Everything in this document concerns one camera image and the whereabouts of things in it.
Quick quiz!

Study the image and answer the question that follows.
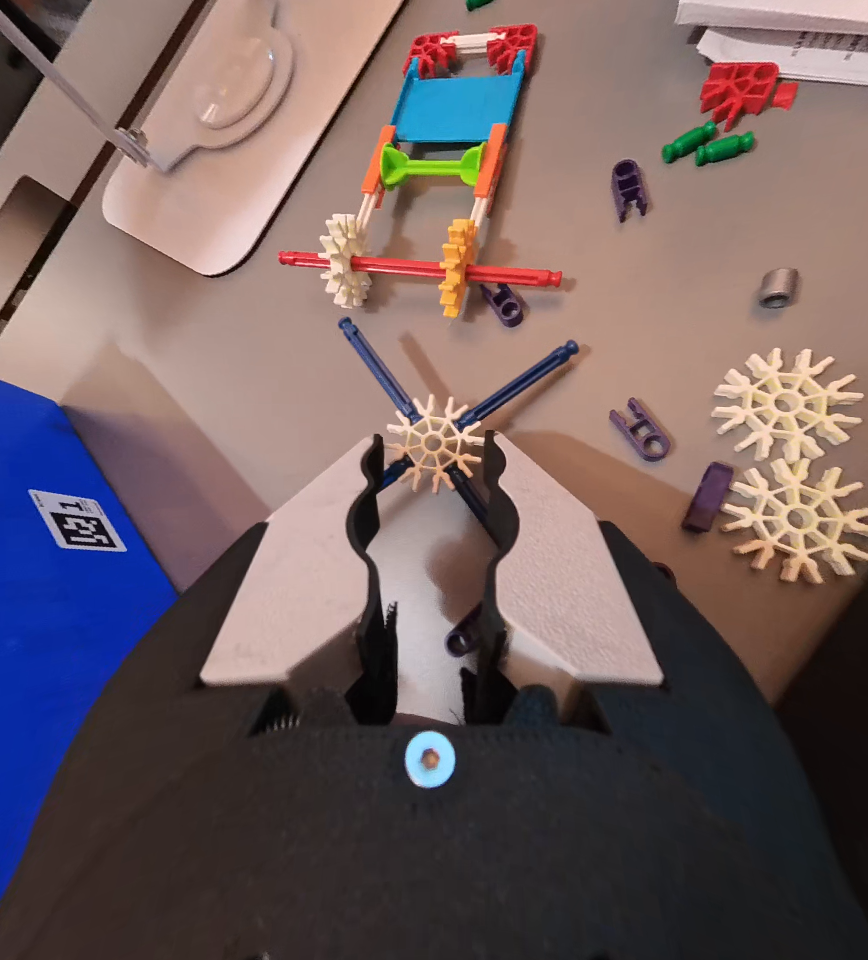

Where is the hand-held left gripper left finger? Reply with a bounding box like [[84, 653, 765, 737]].
[[198, 436, 399, 726]]

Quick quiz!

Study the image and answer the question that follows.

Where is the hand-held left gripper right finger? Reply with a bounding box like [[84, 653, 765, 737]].
[[458, 429, 665, 726]]

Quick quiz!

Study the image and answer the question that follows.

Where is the small white snowflake connector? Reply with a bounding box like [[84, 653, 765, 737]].
[[385, 393, 484, 496]]

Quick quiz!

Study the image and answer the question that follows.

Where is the grey spacer ring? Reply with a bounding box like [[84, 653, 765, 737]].
[[758, 267, 801, 311]]

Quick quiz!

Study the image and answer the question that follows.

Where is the large white snowflake connector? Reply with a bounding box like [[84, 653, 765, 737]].
[[710, 347, 865, 462], [719, 457, 868, 586]]

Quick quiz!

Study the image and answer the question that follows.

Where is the blue plastic bin with tag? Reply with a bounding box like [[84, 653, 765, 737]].
[[0, 362, 180, 939]]

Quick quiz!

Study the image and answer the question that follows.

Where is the red fan connector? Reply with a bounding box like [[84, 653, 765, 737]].
[[699, 61, 781, 134]]

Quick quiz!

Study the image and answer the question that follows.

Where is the white printed paper booklet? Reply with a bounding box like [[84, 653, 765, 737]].
[[696, 28, 868, 93]]

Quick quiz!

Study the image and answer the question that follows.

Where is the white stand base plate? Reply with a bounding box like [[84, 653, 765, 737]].
[[0, 0, 409, 279]]

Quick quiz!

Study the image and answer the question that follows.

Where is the colourful toy car frame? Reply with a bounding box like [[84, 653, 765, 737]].
[[278, 24, 564, 320]]

